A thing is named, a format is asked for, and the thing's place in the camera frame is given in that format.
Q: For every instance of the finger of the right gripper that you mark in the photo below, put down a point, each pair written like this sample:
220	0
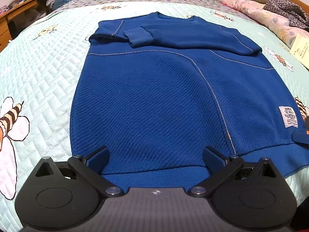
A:
300	138

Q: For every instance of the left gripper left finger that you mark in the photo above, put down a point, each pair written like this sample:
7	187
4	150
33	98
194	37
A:
90	169

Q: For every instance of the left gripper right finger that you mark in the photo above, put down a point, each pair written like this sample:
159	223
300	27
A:
221	168

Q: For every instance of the blue knit sweater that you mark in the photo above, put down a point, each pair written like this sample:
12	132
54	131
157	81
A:
157	90

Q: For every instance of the yellow paper sheet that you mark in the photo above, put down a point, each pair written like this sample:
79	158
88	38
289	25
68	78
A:
300	50

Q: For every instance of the bee pattern quilted bedspread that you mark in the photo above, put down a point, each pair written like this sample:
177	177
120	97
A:
40	68

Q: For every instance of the floral pink pillow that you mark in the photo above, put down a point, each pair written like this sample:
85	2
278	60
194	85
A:
278	24

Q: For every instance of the dark patterned garment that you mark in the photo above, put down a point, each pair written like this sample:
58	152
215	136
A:
294	13

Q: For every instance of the wooden desk with drawers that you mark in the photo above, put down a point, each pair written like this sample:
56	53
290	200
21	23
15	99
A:
19	18

